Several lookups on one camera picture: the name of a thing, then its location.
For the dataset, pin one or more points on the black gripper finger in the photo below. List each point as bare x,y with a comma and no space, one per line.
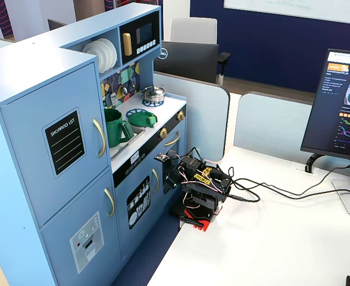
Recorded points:
166,189
173,188

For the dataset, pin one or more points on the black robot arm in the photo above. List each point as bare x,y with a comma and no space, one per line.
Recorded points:
200,202

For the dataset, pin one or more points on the red and black table clamp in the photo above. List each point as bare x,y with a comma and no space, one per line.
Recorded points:
197,219

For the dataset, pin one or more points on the gold stove knob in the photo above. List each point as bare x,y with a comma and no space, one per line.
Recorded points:
180,116
163,133

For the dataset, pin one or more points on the silver sink basin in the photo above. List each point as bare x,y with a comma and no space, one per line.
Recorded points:
127,143

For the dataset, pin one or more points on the light blue desk divider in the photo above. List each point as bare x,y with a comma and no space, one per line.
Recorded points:
270,122
198,119

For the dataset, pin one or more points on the green plastic pitcher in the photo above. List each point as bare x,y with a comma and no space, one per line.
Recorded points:
113,131

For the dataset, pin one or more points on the small metal pot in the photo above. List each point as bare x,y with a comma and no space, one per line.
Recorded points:
154,93

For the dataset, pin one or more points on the hanging toy spatula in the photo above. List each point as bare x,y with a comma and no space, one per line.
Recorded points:
114,99

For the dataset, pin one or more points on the hanging toy ladle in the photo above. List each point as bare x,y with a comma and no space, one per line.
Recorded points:
124,90

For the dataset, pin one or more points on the black Dell monitor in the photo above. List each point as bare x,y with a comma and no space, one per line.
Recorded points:
190,61

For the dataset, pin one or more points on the white toy plate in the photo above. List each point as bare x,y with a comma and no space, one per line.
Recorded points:
91,53
113,55
103,56

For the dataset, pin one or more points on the grey office chair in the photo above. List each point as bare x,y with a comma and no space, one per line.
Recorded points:
193,31

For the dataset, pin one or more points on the blue wooden toy kitchen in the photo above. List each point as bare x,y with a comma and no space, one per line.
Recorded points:
29,119

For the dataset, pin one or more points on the computer monitor with lit screen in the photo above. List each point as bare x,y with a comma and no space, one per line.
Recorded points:
335,113

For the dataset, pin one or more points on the white whiteboard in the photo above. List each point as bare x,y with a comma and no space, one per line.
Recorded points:
297,7

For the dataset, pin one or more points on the small gripper camera board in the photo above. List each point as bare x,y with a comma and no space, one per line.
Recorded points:
161,157

